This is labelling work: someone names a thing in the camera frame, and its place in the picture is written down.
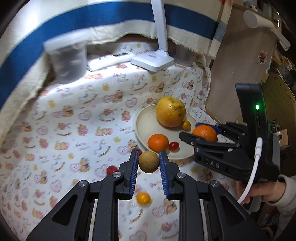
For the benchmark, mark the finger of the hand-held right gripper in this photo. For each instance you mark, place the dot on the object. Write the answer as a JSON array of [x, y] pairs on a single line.
[[233, 131], [196, 141]]

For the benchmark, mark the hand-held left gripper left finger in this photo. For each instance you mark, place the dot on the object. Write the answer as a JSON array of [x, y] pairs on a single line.
[[133, 171]]

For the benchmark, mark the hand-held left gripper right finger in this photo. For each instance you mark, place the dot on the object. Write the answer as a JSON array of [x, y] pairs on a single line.
[[164, 176]]

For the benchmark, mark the large orange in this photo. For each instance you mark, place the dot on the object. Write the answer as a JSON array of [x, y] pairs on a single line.
[[204, 133]]

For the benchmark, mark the brown longan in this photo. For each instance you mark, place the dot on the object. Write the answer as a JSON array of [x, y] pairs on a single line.
[[149, 162], [186, 125]]

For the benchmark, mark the red cherry tomato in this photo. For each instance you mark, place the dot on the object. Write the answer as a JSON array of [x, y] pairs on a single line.
[[112, 170], [174, 146], [140, 151]]

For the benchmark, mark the small mandarin orange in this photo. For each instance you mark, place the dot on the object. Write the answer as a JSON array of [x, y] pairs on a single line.
[[158, 141]]

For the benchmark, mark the large yellow pomelo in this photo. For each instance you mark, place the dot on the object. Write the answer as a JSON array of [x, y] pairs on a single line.
[[170, 112]]

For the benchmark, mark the cream round plate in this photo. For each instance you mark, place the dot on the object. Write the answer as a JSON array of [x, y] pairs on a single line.
[[145, 122]]

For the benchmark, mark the person's right forearm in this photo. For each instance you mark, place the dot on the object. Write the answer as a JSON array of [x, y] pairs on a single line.
[[289, 199]]

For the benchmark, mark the person's right hand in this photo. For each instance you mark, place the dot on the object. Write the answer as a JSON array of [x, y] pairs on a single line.
[[263, 192]]

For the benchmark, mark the yellow cherry tomato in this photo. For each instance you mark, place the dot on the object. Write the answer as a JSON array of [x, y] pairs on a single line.
[[143, 198]]

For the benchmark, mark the green checkered box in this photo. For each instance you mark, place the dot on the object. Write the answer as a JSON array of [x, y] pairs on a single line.
[[282, 97]]

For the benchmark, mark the bear print table cloth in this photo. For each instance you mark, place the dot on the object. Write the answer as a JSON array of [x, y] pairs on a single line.
[[69, 139]]

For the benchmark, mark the bear sticker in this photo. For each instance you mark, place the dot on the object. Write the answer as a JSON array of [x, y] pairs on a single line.
[[262, 57]]

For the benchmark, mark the small clear plastic container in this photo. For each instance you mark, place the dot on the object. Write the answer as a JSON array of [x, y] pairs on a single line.
[[183, 56]]

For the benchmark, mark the white desk lamp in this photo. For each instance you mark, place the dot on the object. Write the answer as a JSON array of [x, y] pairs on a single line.
[[152, 60]]

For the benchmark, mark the white clamp spotlight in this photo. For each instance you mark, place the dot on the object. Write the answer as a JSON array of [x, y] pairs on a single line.
[[254, 19]]

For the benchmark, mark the white remote control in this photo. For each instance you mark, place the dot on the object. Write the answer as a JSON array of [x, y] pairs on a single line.
[[104, 61]]

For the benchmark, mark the lidded clear plastic container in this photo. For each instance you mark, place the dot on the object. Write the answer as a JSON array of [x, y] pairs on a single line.
[[67, 62]]

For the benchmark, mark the striped blanket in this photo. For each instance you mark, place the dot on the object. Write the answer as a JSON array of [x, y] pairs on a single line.
[[92, 14]]

